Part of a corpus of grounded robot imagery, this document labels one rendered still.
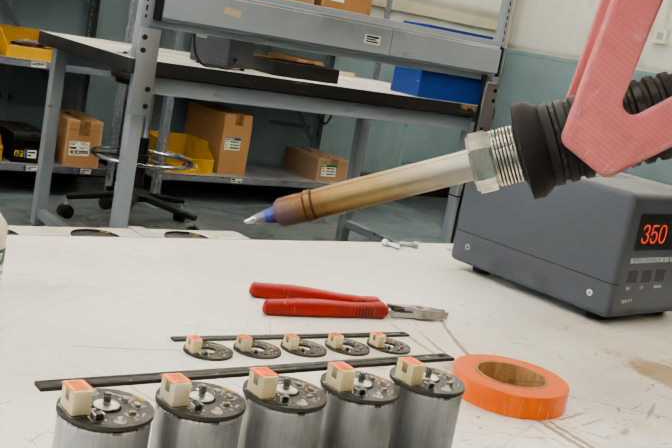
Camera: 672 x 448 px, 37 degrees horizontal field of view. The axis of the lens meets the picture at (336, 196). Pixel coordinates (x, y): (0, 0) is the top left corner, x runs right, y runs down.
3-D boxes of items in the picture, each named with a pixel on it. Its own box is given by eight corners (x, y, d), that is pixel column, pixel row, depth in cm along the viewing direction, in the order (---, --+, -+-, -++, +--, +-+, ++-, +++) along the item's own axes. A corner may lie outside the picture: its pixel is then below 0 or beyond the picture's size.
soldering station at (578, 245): (690, 318, 76) (720, 197, 75) (605, 328, 69) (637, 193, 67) (534, 262, 88) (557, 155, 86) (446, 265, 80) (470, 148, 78)
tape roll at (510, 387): (435, 369, 53) (440, 347, 53) (538, 380, 55) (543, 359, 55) (470, 414, 48) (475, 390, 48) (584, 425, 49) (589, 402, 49)
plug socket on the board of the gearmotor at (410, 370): (427, 384, 32) (431, 364, 32) (407, 386, 31) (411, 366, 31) (411, 375, 33) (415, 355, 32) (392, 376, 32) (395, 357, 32)
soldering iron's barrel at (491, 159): (278, 247, 25) (526, 186, 24) (262, 188, 25) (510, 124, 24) (290, 238, 27) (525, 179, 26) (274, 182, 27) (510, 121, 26)
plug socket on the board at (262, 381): (283, 397, 29) (286, 375, 28) (257, 400, 28) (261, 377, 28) (268, 387, 29) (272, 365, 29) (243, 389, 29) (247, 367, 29)
